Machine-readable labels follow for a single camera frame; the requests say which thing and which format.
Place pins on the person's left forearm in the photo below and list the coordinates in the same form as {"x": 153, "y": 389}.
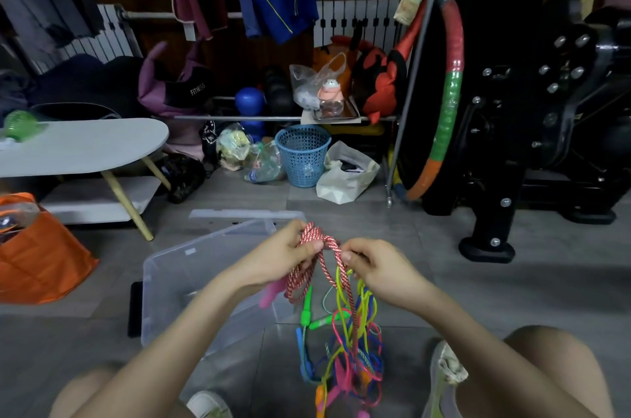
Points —
{"x": 167, "y": 353}

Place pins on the person's right thumb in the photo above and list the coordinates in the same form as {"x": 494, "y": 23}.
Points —
{"x": 354, "y": 259}

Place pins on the black dumbbell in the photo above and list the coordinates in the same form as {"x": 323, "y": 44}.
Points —
{"x": 278, "y": 92}

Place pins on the green spiky ball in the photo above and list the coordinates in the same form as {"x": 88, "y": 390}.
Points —
{"x": 20, "y": 125}

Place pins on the red green orange hula hoop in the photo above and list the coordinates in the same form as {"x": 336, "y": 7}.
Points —
{"x": 451, "y": 102}

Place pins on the person's right forearm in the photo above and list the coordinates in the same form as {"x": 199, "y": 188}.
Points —
{"x": 493, "y": 358}

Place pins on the clear plastic box lid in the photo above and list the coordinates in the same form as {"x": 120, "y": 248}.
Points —
{"x": 236, "y": 214}

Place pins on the blue plastic mesh basket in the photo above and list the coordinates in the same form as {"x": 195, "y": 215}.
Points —
{"x": 302, "y": 156}

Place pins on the person's left hand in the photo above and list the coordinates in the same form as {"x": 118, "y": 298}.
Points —
{"x": 268, "y": 260}

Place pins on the orange fabric bag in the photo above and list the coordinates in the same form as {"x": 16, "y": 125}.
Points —
{"x": 39, "y": 265}

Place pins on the black exercise machine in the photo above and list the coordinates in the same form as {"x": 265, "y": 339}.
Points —
{"x": 532, "y": 112}

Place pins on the pink lidded clear bottle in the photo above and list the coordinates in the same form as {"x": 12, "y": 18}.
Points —
{"x": 331, "y": 97}

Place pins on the grey metal pole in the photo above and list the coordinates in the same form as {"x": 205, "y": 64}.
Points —
{"x": 414, "y": 72}

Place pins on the blue dumbbell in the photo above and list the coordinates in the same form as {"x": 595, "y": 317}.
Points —
{"x": 250, "y": 102}

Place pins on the person's right leg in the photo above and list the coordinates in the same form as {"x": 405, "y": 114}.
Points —
{"x": 557, "y": 368}

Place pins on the person's left leg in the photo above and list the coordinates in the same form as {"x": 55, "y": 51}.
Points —
{"x": 74, "y": 395}

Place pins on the clear plastic storage box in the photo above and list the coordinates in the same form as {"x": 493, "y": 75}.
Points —
{"x": 197, "y": 274}

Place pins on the purple black sports bag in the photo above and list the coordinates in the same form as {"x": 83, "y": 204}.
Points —
{"x": 167, "y": 87}

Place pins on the person's leg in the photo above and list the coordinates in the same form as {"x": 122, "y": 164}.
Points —
{"x": 557, "y": 368}
{"x": 74, "y": 395}

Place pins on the dark navy cushion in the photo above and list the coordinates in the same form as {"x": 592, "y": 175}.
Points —
{"x": 84, "y": 82}

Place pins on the white paper bag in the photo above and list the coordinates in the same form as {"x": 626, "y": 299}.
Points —
{"x": 345, "y": 181}

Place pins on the white oval side table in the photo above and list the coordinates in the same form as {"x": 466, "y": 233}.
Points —
{"x": 84, "y": 141}

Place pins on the person's left thumb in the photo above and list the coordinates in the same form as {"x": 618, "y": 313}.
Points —
{"x": 308, "y": 250}

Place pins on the person's white right shoe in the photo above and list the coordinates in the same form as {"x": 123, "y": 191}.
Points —
{"x": 443, "y": 373}

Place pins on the white ribbed radiator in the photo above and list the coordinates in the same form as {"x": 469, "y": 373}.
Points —
{"x": 360, "y": 18}
{"x": 106, "y": 40}

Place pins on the black shiny bag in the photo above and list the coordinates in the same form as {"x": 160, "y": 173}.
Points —
{"x": 185, "y": 178}

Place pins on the crumpled clear plastic bag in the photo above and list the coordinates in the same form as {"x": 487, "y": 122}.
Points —
{"x": 266, "y": 166}

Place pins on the plastic bag with yellow toy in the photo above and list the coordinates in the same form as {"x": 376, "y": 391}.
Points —
{"x": 234, "y": 144}

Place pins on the red black boxing glove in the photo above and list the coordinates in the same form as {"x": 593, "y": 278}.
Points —
{"x": 384, "y": 82}

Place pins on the person's right hand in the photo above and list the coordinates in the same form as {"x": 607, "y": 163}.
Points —
{"x": 387, "y": 272}

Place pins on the metal tray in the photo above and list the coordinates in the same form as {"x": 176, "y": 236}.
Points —
{"x": 352, "y": 112}

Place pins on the person's white left shoe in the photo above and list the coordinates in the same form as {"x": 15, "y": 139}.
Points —
{"x": 207, "y": 405}

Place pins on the white radiator pipe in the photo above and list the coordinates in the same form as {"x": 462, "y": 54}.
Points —
{"x": 148, "y": 15}

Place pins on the orange plush toy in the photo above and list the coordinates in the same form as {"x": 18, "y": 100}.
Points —
{"x": 325, "y": 55}

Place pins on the person's white shoe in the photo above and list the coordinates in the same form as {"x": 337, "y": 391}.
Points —
{"x": 207, "y": 405}
{"x": 443, "y": 373}

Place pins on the black flat object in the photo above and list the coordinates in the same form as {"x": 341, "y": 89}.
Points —
{"x": 135, "y": 309}

